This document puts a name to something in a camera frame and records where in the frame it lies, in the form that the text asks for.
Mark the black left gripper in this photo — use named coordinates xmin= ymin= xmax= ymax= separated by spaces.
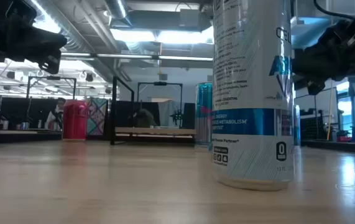
xmin=0 ymin=0 xmax=68 ymax=75

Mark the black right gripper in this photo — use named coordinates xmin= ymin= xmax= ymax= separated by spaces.
xmin=292 ymin=9 xmax=355 ymax=96

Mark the white Celsius can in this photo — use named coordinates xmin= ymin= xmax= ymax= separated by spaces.
xmin=211 ymin=0 xmax=295 ymax=192

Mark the red Coca-Cola can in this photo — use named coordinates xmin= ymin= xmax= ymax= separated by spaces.
xmin=62 ymin=99 xmax=88 ymax=141

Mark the black-framed wooden shelf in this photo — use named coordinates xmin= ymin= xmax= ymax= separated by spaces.
xmin=110 ymin=76 xmax=197 ymax=146

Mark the black crate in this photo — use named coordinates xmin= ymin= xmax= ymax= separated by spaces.
xmin=300 ymin=108 xmax=327 ymax=142

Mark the seated person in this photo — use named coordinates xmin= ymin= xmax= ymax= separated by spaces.
xmin=45 ymin=97 xmax=67 ymax=131

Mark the long ceiling light bar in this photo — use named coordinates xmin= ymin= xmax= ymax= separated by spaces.
xmin=60 ymin=52 xmax=214 ymax=62

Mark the colourful patterned panel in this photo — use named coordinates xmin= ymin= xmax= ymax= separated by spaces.
xmin=86 ymin=97 xmax=108 ymax=136

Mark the black cabinet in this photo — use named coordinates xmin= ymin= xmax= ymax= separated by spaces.
xmin=182 ymin=102 xmax=196 ymax=129

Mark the black background robot gripper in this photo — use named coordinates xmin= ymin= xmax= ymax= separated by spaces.
xmin=170 ymin=109 xmax=184 ymax=127

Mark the black background rig frame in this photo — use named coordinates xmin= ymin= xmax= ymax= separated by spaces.
xmin=25 ymin=75 xmax=78 ymax=131
xmin=136 ymin=81 xmax=183 ymax=128

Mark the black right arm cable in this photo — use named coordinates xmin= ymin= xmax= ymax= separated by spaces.
xmin=313 ymin=0 xmax=355 ymax=20

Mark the silver air duct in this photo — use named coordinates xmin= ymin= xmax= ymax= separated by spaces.
xmin=104 ymin=0 xmax=133 ymax=27

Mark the black aluminium table frame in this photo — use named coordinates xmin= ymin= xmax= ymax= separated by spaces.
xmin=0 ymin=129 xmax=355 ymax=155

